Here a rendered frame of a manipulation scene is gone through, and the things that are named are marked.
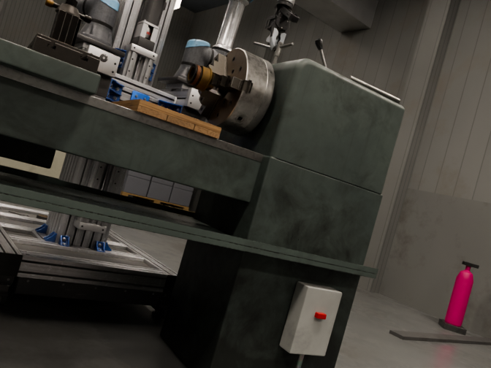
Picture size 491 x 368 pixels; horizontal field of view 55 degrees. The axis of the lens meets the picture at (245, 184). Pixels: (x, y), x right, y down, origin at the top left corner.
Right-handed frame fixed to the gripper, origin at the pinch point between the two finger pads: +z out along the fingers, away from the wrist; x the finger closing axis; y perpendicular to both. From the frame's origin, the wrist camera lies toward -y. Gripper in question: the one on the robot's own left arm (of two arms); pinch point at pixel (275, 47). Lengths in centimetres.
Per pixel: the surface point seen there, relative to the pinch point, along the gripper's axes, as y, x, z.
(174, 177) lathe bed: -28, 39, 65
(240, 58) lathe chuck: -18.8, 23.6, 16.1
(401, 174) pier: 211, -331, -7
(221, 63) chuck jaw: -9.2, 26.0, 18.3
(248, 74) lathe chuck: -27.2, 22.8, 22.9
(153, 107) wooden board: -30, 54, 46
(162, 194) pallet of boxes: 625, -215, 106
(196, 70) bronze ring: -15.5, 37.5, 26.0
